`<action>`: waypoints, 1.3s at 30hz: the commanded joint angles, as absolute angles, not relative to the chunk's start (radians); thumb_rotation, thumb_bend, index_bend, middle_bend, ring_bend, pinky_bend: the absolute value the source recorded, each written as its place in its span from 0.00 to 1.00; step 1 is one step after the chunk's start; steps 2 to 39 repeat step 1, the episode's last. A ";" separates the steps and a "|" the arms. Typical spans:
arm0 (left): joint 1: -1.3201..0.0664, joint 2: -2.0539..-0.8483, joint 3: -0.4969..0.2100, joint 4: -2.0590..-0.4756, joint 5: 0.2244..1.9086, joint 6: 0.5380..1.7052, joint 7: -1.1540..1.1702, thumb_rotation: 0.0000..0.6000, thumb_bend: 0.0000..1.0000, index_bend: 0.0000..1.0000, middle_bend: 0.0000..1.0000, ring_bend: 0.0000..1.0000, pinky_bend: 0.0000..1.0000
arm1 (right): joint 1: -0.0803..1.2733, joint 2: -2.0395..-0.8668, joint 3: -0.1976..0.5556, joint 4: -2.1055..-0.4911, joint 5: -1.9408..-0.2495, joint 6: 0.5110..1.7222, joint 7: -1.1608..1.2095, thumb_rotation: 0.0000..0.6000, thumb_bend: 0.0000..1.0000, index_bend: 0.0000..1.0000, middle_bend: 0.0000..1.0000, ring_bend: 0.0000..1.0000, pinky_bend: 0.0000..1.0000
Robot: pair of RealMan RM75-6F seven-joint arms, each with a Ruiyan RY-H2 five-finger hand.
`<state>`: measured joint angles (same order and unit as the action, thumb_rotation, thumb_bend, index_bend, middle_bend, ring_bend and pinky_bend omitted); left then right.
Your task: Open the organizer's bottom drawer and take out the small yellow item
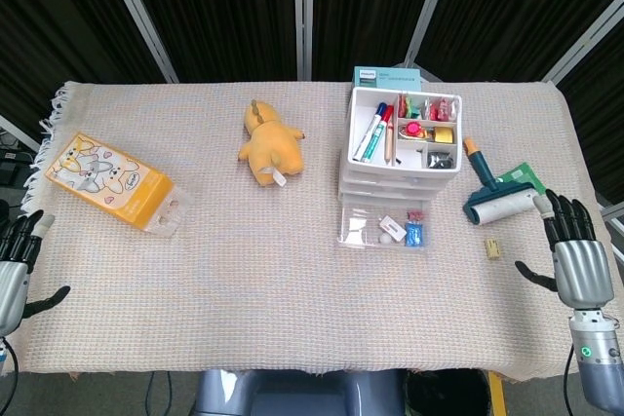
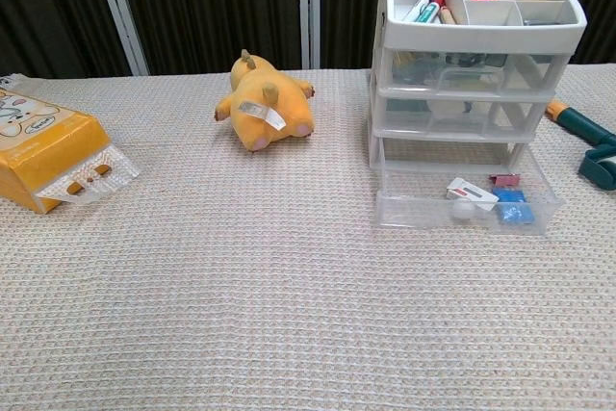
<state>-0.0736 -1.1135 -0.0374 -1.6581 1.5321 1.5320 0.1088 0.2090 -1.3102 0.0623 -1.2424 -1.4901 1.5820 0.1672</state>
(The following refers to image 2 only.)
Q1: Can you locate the clear plastic drawer with erasers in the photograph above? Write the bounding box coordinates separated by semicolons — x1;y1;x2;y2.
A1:
374;134;567;238

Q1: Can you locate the white desk drawer organizer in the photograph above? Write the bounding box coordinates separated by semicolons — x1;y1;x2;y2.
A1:
368;0;589;169

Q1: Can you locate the yellow plush toy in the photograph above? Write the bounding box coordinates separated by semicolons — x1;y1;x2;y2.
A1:
214;48;317;153

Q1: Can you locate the beige woven tablecloth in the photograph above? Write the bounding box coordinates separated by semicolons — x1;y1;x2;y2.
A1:
0;64;616;411

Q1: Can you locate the white ball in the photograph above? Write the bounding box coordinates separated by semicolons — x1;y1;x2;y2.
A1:
450;202;476;224

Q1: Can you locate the white card box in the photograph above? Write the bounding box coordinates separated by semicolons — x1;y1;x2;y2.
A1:
445;177;501;213

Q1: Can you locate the blue packet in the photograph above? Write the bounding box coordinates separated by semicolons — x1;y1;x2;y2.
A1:
495;203;537;226
490;188;526;205

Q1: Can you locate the blue capped whiteboard marker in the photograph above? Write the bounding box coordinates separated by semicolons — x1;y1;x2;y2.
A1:
401;0;435;24

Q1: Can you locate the red capped green marker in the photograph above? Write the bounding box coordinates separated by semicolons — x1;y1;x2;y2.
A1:
416;0;447;25

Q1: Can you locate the yellow corgi print tissue pack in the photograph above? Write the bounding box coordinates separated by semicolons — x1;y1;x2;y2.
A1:
0;72;141;215

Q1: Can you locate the teal lint roller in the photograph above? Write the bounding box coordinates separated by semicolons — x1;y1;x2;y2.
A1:
546;98;616;179

